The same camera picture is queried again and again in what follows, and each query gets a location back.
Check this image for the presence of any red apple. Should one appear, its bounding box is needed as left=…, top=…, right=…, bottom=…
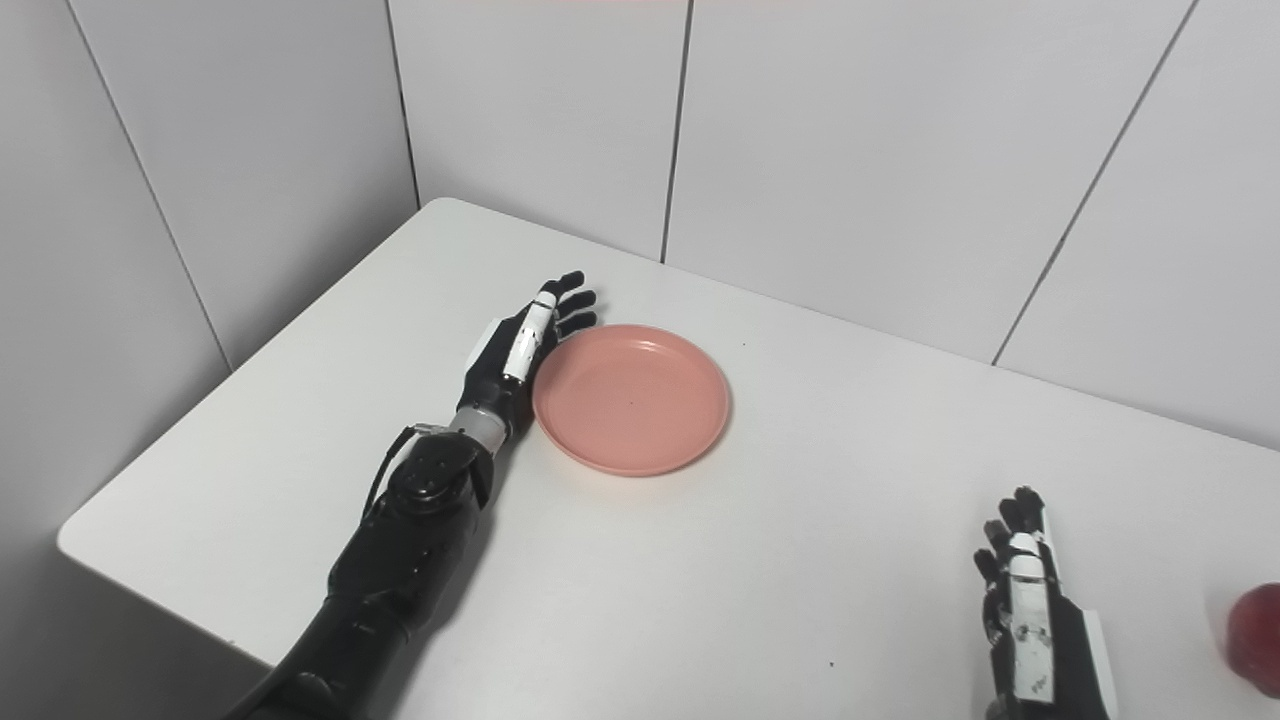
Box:
left=1226, top=584, right=1280, bottom=699

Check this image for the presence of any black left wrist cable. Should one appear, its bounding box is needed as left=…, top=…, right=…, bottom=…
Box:
left=362, top=424, right=451, bottom=521

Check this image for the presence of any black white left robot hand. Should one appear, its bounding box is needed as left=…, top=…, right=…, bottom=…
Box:
left=456, top=270, right=599, bottom=433

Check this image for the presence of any pink plate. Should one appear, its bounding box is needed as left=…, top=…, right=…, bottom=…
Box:
left=531, top=323, right=731, bottom=478

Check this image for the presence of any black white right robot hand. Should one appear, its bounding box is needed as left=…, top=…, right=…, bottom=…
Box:
left=973, top=487, right=1119, bottom=720

